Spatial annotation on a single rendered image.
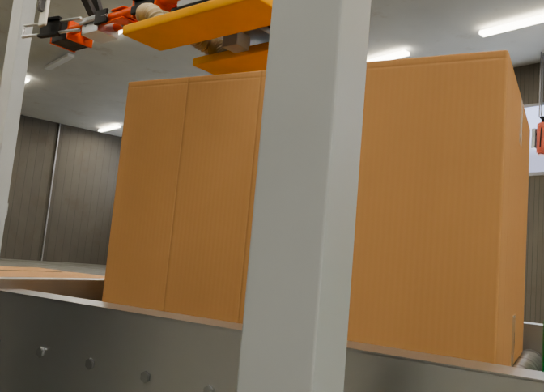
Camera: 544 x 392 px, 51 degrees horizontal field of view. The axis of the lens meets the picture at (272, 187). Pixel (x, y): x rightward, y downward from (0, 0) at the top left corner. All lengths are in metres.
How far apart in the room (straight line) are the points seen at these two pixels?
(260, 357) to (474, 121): 0.44
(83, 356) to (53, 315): 0.08
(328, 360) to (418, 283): 0.33
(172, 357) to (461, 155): 0.42
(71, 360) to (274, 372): 0.43
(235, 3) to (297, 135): 0.58
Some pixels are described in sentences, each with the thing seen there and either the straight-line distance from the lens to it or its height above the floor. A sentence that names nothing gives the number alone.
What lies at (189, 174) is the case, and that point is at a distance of 0.89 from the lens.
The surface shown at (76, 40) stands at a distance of 1.60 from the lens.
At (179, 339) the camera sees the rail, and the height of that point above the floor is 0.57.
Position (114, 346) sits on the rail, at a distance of 0.75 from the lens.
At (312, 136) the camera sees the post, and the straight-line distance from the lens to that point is 0.41.
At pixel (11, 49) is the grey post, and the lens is 4.90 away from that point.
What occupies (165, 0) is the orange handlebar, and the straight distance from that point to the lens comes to 1.31.
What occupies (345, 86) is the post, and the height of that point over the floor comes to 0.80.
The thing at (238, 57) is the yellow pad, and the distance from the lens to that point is 1.21.
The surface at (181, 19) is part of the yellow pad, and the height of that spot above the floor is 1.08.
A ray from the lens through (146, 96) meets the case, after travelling 0.98.
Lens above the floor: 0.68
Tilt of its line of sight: 7 degrees up
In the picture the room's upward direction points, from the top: 5 degrees clockwise
